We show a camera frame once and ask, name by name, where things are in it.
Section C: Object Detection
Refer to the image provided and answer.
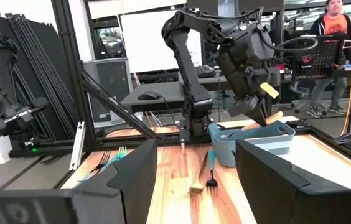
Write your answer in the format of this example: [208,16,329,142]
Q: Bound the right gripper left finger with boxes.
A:
[0,138,159,224]

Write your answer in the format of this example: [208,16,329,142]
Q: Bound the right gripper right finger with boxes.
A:
[236,139,351,224]

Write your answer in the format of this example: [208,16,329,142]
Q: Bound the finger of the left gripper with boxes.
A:
[264,93,274,119]
[228,95,269,127]

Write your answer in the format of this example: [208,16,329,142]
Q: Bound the black fork with teal handle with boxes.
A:
[205,150,219,188]
[90,151,111,174]

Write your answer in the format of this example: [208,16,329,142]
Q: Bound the iridescent blue green fork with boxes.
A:
[75,146,128,188]

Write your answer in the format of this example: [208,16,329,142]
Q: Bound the yellow label tag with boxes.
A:
[259,82,280,100]

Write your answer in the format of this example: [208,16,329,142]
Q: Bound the black keyboard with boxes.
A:
[194,64,217,79]

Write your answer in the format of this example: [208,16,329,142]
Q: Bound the grey desk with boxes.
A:
[121,80,195,113]
[136,70,235,93]

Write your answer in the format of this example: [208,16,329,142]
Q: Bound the teal plastic bin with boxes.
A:
[208,119,297,168]

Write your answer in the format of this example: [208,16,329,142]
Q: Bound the black perforated panel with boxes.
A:
[292,34,346,77]

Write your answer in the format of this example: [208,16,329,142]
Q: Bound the person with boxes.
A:
[306,0,351,119]

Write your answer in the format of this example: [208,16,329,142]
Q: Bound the white board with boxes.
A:
[119,11,203,74]

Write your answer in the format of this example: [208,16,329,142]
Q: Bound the black computer mouse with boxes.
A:
[137,90,161,101]

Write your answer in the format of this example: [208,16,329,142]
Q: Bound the black ribbed panel stack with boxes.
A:
[0,6,82,141]

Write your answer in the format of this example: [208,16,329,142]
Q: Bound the silver metal bracket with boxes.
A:
[68,121,87,172]

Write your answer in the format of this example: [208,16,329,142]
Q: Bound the black aluminium table frame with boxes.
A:
[9,0,351,172]

